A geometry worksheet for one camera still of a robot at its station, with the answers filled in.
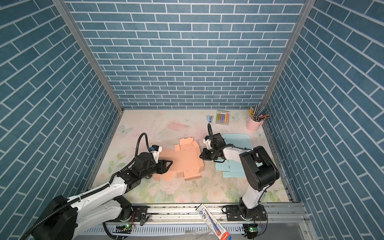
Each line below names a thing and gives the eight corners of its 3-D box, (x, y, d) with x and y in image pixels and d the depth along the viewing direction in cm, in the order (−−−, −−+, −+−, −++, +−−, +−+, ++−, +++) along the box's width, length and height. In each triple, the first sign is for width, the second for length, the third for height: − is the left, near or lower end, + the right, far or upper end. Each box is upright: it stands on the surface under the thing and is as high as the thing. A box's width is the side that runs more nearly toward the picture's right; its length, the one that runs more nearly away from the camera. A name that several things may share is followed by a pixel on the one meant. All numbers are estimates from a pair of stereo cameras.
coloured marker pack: (215, 124, 114) (215, 122, 113) (216, 111, 123) (216, 109, 121) (229, 125, 113) (229, 124, 112) (229, 112, 122) (229, 111, 120)
